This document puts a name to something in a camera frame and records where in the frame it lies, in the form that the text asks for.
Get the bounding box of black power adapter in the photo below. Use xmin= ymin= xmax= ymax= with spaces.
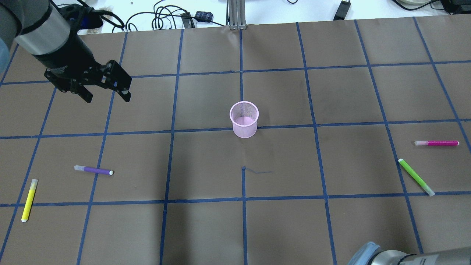
xmin=333 ymin=0 xmax=351 ymax=21

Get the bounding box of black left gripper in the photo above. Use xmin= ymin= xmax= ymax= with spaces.
xmin=44 ymin=35 xmax=132 ymax=103

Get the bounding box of green pen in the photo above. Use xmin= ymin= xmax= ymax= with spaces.
xmin=398 ymin=158 xmax=435 ymax=197

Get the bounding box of yellow pen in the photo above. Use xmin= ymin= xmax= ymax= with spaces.
xmin=21 ymin=179 xmax=38 ymax=223

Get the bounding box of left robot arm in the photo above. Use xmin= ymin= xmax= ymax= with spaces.
xmin=0 ymin=0 xmax=132 ymax=103

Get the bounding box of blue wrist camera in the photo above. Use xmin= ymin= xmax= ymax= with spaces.
xmin=63 ymin=4 xmax=104 ymax=30

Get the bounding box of purple pen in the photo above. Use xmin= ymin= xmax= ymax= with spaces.
xmin=74 ymin=165 xmax=114 ymax=176

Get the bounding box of pink pen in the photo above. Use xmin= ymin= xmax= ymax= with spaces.
xmin=414 ymin=141 xmax=460 ymax=146

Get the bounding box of pink mesh cup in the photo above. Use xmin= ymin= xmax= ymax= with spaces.
xmin=229 ymin=101 xmax=259 ymax=139

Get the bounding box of aluminium frame post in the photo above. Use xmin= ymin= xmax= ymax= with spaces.
xmin=226 ymin=0 xmax=247 ymax=30

